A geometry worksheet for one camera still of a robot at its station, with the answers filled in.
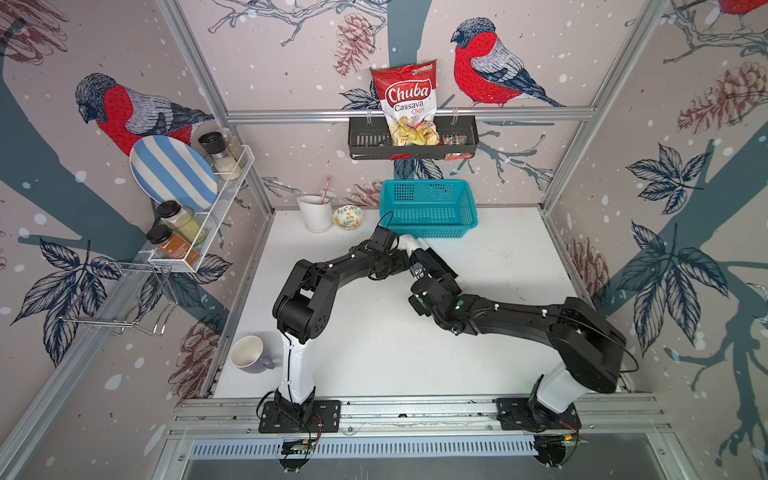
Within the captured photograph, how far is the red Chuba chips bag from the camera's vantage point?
80cm

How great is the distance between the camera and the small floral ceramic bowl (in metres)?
1.15

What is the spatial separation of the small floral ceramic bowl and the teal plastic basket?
108 millimetres

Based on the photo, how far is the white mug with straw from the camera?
3.54ft
